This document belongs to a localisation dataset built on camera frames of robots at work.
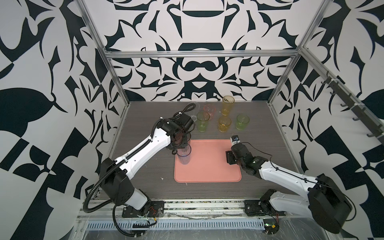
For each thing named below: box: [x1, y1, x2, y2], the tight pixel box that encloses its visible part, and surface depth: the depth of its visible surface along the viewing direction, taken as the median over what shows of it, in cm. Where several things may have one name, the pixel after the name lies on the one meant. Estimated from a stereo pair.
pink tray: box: [174, 139, 242, 183], surface depth 87 cm
